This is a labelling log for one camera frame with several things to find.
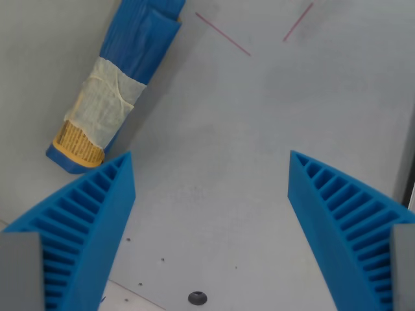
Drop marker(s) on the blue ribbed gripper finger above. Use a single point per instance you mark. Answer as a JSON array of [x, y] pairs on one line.
[[314, 207], [107, 207]]

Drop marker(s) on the folded blue bag with tape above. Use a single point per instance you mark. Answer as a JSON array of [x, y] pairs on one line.
[[136, 42]]

